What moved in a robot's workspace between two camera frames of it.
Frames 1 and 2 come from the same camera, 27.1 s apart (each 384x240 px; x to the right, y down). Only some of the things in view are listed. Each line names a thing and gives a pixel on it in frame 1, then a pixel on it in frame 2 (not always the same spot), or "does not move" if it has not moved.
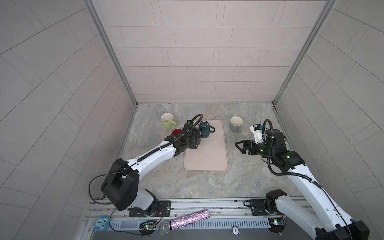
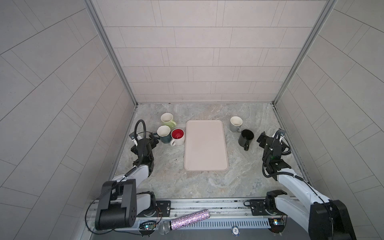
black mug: x=196 y=132 -> x=245 y=138
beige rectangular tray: x=211 y=154 does not move
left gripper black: x=194 y=144 -> x=152 y=145
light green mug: x=166 y=119 does not move
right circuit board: x=277 y=224 does not move
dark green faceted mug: x=205 y=127 -> x=163 y=133
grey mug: x=236 y=123 does not move
